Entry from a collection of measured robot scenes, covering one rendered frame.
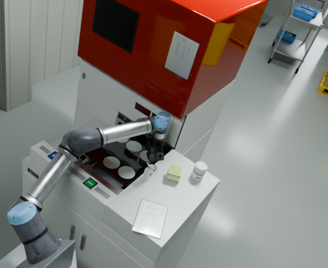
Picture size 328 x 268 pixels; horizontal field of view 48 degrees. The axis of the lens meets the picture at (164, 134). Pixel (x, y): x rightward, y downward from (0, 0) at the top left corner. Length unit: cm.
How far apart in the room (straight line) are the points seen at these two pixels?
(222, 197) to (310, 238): 86
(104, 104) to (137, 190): 76
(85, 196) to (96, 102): 80
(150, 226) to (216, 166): 204
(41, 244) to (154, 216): 56
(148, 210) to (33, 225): 57
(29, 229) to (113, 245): 56
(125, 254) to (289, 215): 208
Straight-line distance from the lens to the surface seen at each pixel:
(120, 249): 205
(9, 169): 335
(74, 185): 201
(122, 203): 192
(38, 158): 214
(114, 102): 245
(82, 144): 174
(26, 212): 166
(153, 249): 187
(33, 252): 171
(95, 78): 249
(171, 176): 206
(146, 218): 189
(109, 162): 220
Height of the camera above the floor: 244
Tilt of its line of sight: 38 degrees down
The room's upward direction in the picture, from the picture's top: 18 degrees clockwise
